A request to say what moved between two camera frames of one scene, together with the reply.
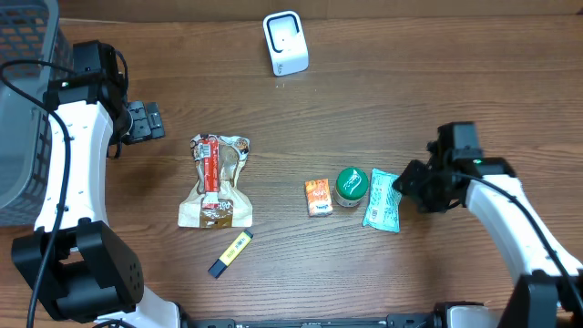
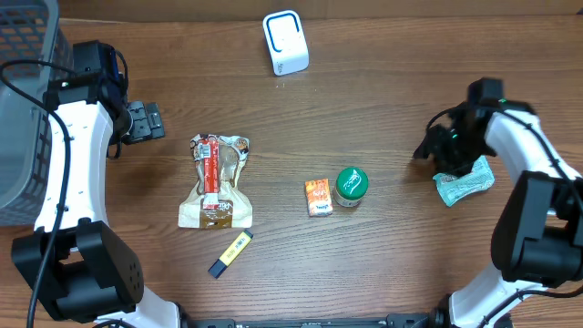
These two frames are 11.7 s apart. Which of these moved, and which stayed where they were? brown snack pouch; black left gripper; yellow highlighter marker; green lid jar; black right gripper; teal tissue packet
Moved: black right gripper; teal tissue packet
Stayed: black left gripper; yellow highlighter marker; green lid jar; brown snack pouch
